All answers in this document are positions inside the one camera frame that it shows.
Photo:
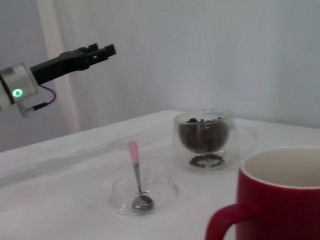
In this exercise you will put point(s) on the clear glass saucer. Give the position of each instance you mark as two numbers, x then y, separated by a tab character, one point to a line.
145	195

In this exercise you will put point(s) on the coffee beans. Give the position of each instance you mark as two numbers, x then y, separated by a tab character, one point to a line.
202	137

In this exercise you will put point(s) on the red ceramic mug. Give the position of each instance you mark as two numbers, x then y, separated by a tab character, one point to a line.
280	200

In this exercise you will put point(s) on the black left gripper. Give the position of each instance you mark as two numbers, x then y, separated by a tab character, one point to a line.
60	65

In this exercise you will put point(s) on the double walled glass cup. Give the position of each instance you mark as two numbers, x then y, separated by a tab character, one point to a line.
202	140

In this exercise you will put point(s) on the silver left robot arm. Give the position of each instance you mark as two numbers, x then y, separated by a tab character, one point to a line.
15	82

